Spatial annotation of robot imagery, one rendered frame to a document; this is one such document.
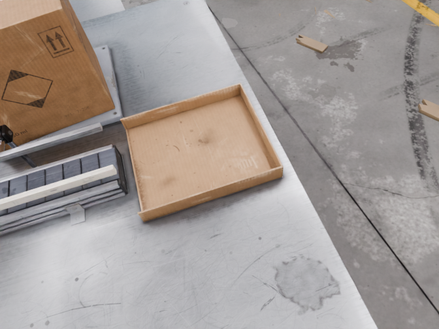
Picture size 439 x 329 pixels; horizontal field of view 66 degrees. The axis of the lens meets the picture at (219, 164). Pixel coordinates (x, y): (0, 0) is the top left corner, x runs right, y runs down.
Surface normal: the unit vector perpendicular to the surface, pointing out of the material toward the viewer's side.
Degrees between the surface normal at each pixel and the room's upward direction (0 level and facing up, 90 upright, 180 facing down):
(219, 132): 0
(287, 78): 0
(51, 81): 90
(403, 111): 0
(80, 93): 90
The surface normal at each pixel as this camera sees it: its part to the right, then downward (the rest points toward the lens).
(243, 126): -0.11, -0.55
